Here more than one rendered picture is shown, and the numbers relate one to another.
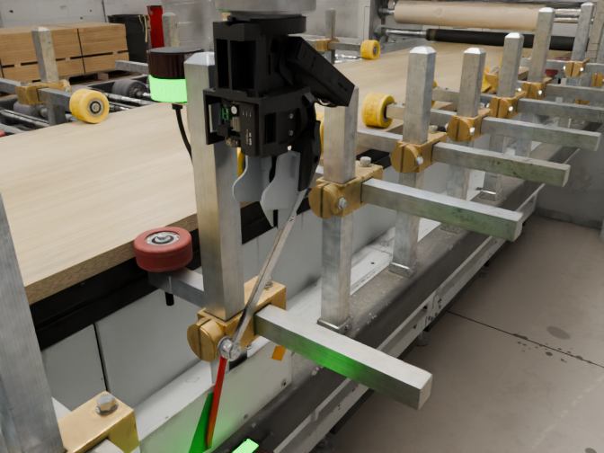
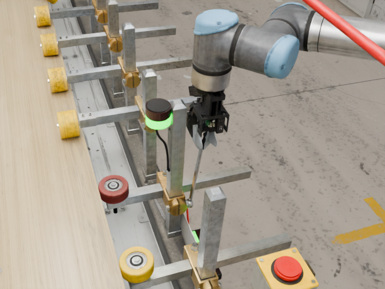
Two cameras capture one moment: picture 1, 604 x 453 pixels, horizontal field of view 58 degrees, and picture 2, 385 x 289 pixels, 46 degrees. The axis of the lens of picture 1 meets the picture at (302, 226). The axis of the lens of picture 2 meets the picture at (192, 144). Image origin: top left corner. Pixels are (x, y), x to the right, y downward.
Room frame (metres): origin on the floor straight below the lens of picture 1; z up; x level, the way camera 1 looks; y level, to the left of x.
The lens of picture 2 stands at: (0.09, 0.82, 1.79)
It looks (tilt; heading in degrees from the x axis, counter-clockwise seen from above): 41 degrees down; 301
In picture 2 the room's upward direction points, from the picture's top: 4 degrees clockwise
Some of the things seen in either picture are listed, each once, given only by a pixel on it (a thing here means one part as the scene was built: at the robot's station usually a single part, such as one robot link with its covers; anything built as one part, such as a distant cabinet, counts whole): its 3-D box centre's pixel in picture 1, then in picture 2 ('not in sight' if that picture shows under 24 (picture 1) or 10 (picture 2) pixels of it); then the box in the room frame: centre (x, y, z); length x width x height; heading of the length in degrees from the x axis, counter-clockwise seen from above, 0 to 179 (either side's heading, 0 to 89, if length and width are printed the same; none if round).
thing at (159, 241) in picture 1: (166, 270); (114, 198); (0.70, 0.20, 0.85); 0.08 x 0.08 x 0.11
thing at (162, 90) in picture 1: (179, 85); (158, 117); (0.60, 0.13, 1.14); 0.06 x 0.06 x 0.02
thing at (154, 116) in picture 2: (176, 61); (158, 109); (0.60, 0.13, 1.16); 0.06 x 0.06 x 0.02
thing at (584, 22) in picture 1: (573, 75); not in sight; (1.97, -0.96, 0.92); 0.04 x 0.04 x 0.48; 53
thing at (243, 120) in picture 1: (262, 85); (209, 106); (0.52, 0.04, 1.15); 0.09 x 0.08 x 0.12; 143
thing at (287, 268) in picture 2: not in sight; (287, 269); (0.16, 0.40, 1.22); 0.04 x 0.04 x 0.02
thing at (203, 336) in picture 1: (236, 317); (170, 192); (0.59, 0.08, 0.85); 0.14 x 0.06 x 0.05; 143
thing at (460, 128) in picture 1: (469, 124); (113, 38); (1.19, -0.37, 0.95); 0.14 x 0.06 x 0.05; 143
